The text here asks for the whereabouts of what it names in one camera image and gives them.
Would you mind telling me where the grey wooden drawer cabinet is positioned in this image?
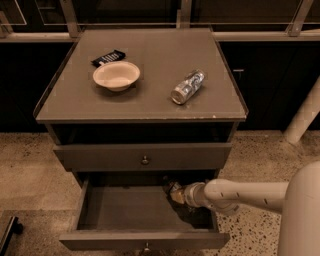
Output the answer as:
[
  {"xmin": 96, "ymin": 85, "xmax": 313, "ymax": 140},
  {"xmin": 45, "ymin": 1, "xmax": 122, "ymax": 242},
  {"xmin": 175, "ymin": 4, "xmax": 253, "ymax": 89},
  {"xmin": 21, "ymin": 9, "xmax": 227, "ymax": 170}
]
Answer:
[{"xmin": 35, "ymin": 28, "xmax": 248, "ymax": 184}]

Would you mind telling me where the dark blue snack packet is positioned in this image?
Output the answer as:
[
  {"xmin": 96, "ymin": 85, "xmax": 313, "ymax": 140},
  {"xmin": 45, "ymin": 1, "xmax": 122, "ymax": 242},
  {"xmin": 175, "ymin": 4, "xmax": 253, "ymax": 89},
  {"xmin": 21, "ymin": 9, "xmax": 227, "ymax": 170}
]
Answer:
[{"xmin": 91, "ymin": 50, "xmax": 126, "ymax": 67}]

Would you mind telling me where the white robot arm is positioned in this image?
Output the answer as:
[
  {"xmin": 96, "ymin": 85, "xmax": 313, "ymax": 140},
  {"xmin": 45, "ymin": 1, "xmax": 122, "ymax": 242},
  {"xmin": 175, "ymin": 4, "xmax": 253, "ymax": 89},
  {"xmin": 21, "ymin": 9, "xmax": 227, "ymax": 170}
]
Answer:
[{"xmin": 168, "ymin": 161, "xmax": 320, "ymax": 256}]

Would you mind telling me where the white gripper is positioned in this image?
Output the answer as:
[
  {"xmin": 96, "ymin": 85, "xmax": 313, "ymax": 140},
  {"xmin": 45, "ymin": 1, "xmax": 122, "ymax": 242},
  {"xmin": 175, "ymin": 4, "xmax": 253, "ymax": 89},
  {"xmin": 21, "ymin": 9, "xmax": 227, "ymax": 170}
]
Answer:
[{"xmin": 170, "ymin": 182, "xmax": 208, "ymax": 208}]

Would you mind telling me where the metal railing frame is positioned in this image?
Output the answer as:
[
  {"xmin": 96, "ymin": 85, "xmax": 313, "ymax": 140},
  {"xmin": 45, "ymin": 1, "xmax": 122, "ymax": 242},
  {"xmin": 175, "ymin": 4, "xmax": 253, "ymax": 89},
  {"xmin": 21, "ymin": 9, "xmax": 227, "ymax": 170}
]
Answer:
[{"xmin": 0, "ymin": 0, "xmax": 320, "ymax": 42}]

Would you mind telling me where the white paper bowl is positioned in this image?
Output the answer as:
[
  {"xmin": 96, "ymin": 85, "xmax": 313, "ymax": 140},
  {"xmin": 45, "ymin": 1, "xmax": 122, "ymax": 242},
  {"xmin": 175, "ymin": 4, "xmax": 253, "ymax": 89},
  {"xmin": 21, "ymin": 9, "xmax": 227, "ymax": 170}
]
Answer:
[{"xmin": 93, "ymin": 61, "xmax": 140, "ymax": 92}]

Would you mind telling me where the black object at floor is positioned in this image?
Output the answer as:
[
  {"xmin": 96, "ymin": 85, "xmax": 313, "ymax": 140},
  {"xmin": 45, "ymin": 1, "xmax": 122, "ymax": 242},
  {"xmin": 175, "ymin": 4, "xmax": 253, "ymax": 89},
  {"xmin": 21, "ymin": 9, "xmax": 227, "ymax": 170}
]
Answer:
[{"xmin": 0, "ymin": 216, "xmax": 24, "ymax": 256}]

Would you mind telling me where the grey top drawer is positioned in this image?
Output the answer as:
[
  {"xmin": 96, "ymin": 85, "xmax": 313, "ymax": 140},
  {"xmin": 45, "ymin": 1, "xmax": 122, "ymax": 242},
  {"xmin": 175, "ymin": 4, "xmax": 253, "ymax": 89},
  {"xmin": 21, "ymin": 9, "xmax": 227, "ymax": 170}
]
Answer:
[{"xmin": 54, "ymin": 143, "xmax": 231, "ymax": 172}]

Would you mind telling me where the clear plastic water bottle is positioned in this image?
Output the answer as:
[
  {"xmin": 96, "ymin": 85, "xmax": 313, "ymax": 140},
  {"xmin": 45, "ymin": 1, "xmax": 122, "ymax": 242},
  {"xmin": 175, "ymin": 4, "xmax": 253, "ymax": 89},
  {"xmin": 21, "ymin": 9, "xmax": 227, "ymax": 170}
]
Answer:
[{"xmin": 163, "ymin": 176, "xmax": 181, "ymax": 198}]

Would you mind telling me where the white post in background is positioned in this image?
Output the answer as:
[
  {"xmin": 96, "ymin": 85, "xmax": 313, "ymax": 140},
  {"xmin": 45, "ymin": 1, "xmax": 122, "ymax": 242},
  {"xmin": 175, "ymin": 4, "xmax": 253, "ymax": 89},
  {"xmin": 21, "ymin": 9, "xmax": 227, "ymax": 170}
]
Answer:
[{"xmin": 284, "ymin": 76, "xmax": 320, "ymax": 144}]

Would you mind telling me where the round metal middle knob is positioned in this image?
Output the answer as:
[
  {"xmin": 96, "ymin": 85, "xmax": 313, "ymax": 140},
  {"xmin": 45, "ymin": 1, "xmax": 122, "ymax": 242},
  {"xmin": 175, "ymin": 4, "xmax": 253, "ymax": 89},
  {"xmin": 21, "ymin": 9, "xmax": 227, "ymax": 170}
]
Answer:
[{"xmin": 141, "ymin": 243, "xmax": 151, "ymax": 256}]

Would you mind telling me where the open grey middle drawer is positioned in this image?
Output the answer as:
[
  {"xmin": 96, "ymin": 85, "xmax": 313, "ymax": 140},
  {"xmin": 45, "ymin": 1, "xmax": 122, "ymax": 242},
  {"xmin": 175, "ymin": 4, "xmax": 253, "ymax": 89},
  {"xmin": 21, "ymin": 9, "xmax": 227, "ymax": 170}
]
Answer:
[{"xmin": 60, "ymin": 179, "xmax": 230, "ymax": 251}]

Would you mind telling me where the silver blue drink can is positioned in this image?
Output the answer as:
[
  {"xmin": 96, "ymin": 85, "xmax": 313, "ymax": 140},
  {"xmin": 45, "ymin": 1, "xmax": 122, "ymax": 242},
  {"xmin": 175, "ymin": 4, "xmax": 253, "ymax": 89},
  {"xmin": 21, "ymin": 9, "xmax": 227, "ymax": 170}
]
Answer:
[{"xmin": 171, "ymin": 69, "xmax": 205, "ymax": 105}]

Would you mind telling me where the round metal knob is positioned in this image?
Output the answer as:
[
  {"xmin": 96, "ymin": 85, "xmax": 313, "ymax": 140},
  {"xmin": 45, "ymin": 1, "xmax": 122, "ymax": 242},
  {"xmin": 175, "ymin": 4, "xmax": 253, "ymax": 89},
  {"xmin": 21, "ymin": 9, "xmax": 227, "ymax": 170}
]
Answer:
[
  {"xmin": 141, "ymin": 156, "xmax": 150, "ymax": 165},
  {"xmin": 141, "ymin": 243, "xmax": 151, "ymax": 256}
]

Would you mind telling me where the round metal top knob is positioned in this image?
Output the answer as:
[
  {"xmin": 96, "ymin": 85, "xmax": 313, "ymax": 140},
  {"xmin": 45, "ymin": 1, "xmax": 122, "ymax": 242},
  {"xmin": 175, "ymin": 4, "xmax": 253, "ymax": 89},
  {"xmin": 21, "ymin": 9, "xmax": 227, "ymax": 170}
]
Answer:
[{"xmin": 141, "ymin": 156, "xmax": 150, "ymax": 165}]

